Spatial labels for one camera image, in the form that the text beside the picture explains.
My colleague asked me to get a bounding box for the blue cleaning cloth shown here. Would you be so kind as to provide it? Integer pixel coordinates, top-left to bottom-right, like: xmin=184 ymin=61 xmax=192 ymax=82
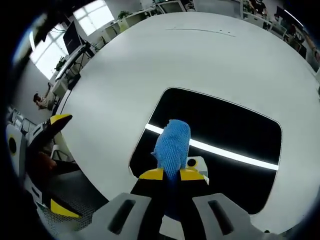
xmin=150 ymin=119 xmax=192 ymax=187

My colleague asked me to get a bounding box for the small green potted plant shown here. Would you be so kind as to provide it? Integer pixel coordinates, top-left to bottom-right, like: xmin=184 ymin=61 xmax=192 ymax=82
xmin=54 ymin=57 xmax=66 ymax=71

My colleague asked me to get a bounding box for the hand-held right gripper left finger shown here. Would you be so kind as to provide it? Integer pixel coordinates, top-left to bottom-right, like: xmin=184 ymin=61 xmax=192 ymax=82
xmin=92 ymin=167 xmax=166 ymax=240

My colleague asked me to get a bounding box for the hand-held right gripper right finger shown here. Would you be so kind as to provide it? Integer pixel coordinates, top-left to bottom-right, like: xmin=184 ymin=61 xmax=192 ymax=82
xmin=178 ymin=167 xmax=267 ymax=240

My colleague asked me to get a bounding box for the person's left hand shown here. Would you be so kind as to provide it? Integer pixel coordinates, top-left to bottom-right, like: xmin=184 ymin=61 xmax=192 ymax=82
xmin=37 ymin=151 xmax=57 ymax=171

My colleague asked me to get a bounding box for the black computer monitor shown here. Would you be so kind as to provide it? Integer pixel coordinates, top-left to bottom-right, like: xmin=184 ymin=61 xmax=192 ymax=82
xmin=62 ymin=20 xmax=84 ymax=55

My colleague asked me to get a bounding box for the grey mesh office chair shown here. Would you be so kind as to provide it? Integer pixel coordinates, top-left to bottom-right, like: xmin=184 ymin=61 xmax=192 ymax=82
xmin=36 ymin=171 xmax=111 ymax=237

